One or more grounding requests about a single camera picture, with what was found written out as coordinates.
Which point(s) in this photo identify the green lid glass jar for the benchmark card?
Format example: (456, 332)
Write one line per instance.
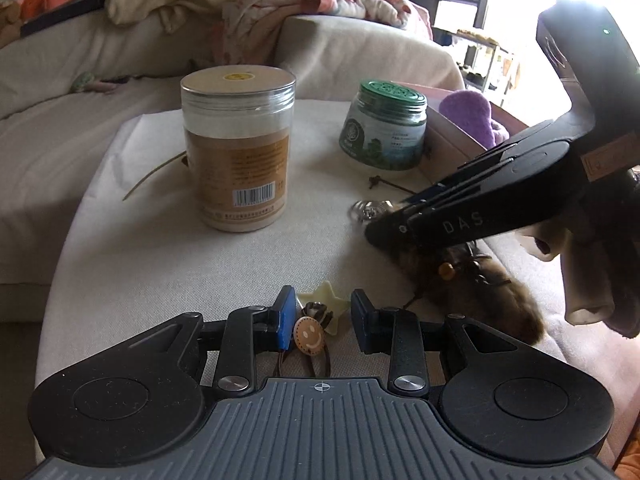
(385, 130)

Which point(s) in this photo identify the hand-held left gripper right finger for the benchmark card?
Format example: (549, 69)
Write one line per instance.
(362, 320)

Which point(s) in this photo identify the metal shoe rack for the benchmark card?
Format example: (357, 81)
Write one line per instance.
(480, 60)

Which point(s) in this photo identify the pink and purple sponge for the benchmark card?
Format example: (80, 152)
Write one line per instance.
(470, 110)

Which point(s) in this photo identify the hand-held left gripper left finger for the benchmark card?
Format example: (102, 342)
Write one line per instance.
(285, 317)

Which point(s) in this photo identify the beige sofa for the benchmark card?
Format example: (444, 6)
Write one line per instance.
(50, 110)

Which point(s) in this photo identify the pink cardboard box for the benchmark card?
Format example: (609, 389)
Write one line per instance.
(450, 135)

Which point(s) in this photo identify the black tablet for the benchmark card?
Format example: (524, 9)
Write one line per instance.
(65, 15)

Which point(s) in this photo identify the pastel plush toy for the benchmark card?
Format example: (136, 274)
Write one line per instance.
(90, 82)

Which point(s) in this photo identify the clear plastic jar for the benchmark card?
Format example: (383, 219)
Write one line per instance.
(235, 110)

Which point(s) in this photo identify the cream star hair clip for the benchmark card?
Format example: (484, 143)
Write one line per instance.
(327, 294)

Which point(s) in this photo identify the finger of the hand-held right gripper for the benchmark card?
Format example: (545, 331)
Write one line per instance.
(450, 192)
(515, 157)

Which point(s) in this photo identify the white sofa cover cloth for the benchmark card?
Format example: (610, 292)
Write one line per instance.
(360, 50)

